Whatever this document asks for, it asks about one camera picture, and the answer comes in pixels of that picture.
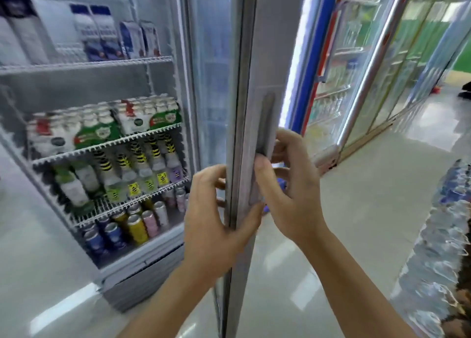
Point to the stack of shrink-wrapped water bottles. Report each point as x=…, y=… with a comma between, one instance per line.
x=438, y=256

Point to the green-capped drink bottle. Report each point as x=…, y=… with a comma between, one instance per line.
x=87, y=177
x=73, y=190

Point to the black object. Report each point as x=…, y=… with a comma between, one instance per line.
x=466, y=90

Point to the person's left hand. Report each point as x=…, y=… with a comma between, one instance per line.
x=206, y=231

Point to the tall blue white milk carton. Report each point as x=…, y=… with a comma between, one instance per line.
x=108, y=30
x=86, y=28

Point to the person's right forearm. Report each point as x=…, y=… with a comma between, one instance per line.
x=353, y=290

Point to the white display fridge cabinet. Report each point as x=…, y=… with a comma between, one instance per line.
x=154, y=253

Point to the person's right hand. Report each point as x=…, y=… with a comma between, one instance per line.
x=298, y=198

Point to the group of small yogurt bottles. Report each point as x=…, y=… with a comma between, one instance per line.
x=95, y=128

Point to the person's right middle finger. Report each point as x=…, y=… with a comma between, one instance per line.
x=281, y=152

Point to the striped-cap clear drink bottle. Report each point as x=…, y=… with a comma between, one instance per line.
x=158, y=165
x=173, y=161
x=128, y=177
x=141, y=165
x=108, y=179

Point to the small blue white milk carton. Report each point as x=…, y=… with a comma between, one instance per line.
x=151, y=38
x=131, y=39

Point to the glass fridge door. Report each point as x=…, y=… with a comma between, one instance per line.
x=265, y=54

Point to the person's left forearm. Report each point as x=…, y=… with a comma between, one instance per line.
x=165, y=304

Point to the person's left thumb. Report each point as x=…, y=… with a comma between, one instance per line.
x=248, y=223

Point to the row of glass-door fridges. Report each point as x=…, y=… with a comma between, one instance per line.
x=412, y=54

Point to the person's right thumb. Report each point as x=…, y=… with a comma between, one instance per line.
x=263, y=179

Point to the rows of bottles behind glass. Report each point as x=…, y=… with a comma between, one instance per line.
x=333, y=98

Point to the red and blue display fridge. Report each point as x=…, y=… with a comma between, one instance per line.
x=312, y=54

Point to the large dark-topped white carton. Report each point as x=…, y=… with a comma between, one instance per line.
x=29, y=28
x=9, y=47

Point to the blue object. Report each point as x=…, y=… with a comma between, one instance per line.
x=280, y=185

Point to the rows of coloured drink cans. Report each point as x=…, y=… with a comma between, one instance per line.
x=136, y=227

